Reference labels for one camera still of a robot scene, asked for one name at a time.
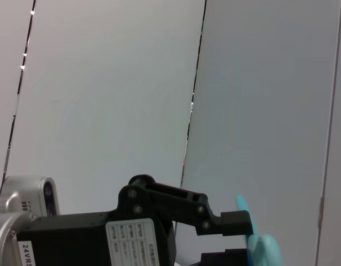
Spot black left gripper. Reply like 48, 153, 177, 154
17, 185, 177, 266

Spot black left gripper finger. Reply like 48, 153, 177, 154
128, 173, 254, 238
200, 248, 251, 266

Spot blue capped scissors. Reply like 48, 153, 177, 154
235, 195, 284, 266

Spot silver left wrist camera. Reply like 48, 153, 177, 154
0, 176, 60, 218

